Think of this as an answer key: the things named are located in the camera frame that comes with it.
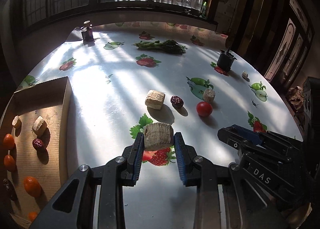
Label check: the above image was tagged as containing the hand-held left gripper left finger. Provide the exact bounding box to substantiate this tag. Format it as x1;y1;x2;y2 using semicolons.
30;133;145;229

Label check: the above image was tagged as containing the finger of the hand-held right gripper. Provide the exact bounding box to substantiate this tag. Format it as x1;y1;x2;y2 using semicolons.
231;125;303;161
217;127;290;167

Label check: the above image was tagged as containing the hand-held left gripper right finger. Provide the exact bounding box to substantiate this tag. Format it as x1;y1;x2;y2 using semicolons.
174;132;278;229

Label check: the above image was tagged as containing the large beige sugarcane piece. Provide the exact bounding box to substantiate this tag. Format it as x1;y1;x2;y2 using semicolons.
145;90;166;110
143;122;174;151

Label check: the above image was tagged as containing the small red date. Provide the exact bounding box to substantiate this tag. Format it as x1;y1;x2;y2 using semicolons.
3;178;18;201
32;138;47;152

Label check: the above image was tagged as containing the brown cardboard box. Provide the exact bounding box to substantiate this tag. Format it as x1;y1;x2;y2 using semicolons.
0;77;73;226

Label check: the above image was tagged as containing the small orange mandarin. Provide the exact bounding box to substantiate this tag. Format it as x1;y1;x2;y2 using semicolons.
3;133;15;150

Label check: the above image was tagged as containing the red tomato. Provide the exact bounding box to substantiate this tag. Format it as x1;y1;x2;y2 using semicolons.
196;102;213;117

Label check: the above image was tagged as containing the brown dried leaf bundle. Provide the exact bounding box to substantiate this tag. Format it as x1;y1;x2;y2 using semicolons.
286;87;307;113

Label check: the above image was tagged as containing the large red date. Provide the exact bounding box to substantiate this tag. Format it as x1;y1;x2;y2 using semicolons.
170;95;185;108

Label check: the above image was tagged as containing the black cylindrical container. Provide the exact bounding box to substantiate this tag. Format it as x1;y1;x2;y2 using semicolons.
216;47;237;71

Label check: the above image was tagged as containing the fruit-print tablecloth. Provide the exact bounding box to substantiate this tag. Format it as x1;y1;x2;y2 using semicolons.
15;21;304;229

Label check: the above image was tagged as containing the stained glass door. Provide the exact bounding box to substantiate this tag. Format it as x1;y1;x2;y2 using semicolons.
264;0;315;87

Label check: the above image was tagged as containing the green leafy vegetable bunch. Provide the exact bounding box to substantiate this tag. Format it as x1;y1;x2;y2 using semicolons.
132;40;188;55

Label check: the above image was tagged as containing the green bottle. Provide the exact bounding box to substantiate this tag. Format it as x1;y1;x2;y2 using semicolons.
199;1;208;18

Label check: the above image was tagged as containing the dark cup far left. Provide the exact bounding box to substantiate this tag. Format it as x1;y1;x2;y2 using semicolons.
80;21;95;42

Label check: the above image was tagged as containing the hanging wall cable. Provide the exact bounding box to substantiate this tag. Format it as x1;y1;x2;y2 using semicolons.
225;0;244;42

